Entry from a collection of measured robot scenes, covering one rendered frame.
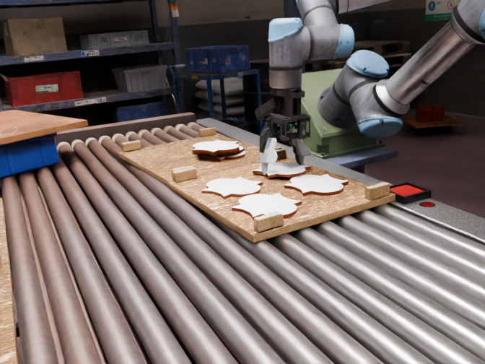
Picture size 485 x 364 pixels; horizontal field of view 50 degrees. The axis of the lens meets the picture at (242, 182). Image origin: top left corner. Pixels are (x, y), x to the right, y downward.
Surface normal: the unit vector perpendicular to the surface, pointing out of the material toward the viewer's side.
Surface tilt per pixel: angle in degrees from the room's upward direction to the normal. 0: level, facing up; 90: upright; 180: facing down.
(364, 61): 38
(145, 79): 96
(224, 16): 90
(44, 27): 94
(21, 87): 90
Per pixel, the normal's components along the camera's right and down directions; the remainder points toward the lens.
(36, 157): 0.74, 0.15
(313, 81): 0.28, -0.50
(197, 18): 0.48, 0.23
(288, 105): -0.87, 0.19
